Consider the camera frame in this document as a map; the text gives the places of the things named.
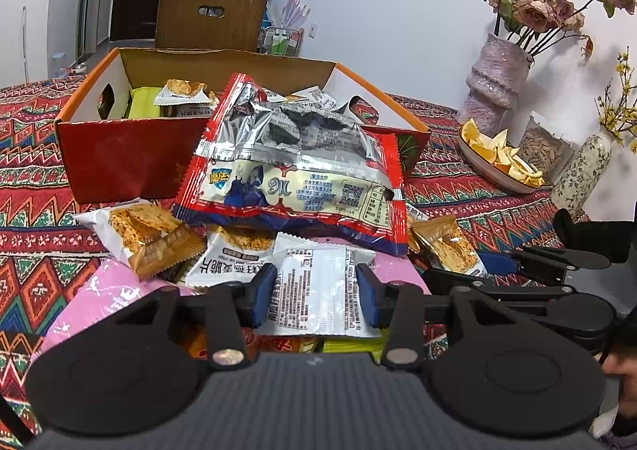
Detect pink snack packet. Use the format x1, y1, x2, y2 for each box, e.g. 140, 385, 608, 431
42, 251, 200, 357

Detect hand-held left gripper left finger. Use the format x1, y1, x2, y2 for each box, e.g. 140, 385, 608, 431
107, 262, 279, 371

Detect person's right forearm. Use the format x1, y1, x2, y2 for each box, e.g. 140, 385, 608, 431
590, 400, 637, 450

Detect white biscuit picture packet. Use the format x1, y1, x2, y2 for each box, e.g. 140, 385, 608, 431
186, 225, 277, 288

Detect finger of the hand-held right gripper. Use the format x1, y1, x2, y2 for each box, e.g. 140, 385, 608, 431
422, 267, 579, 300
477, 245, 612, 282

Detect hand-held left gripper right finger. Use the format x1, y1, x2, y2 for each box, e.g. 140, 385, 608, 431
355, 262, 535, 371

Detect green snack packet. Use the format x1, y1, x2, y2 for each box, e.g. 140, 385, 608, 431
322, 337, 385, 362
127, 87, 176, 119

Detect clear jar of seeds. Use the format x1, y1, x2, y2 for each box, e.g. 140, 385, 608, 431
518, 112, 581, 168

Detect red cardboard box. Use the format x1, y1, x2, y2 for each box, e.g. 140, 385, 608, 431
55, 47, 432, 205

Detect floral white vase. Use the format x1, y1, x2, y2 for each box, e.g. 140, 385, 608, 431
550, 133, 612, 220

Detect yellow flower branches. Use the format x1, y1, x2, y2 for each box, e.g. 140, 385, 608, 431
594, 49, 637, 156

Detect small orange biscuit packet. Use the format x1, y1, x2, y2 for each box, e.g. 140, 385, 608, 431
153, 78, 208, 105
407, 212, 489, 278
72, 200, 208, 280

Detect pile of snack packets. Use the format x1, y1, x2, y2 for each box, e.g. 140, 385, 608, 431
42, 199, 489, 362

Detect beige plate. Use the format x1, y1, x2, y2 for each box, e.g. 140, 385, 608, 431
457, 131, 549, 195

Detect lilac wall decal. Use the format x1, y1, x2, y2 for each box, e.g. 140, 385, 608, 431
281, 0, 312, 31

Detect red silver foil packet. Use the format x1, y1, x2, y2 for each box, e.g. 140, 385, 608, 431
172, 73, 410, 257

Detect storage cart with bottles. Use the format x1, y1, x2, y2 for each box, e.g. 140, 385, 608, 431
259, 27, 304, 56

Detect white snack packet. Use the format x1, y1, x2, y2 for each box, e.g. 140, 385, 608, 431
259, 231, 385, 339

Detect wooden chair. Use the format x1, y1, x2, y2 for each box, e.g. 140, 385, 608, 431
155, 0, 270, 53

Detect person's right hand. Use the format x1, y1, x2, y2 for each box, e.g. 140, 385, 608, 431
603, 342, 637, 402

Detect pink ceramic vase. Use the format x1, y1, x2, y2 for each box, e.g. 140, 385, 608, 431
455, 33, 535, 124

